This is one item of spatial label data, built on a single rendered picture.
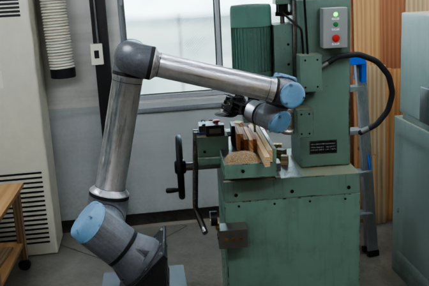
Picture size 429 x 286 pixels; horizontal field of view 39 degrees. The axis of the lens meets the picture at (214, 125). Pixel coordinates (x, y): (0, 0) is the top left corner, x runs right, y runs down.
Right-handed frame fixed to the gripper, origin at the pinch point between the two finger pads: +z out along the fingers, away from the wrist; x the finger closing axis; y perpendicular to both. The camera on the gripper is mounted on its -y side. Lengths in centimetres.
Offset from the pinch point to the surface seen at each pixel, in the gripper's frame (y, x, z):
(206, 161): -2.2, 29.3, 1.2
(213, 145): -4.8, 22.0, 1.7
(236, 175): 3.3, 26.6, -21.6
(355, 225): -45, 41, -51
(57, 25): -10, -2, 151
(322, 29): -23.6, -36.3, -25.0
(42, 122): -4, 56, 140
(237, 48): -7.5, -20.3, 3.1
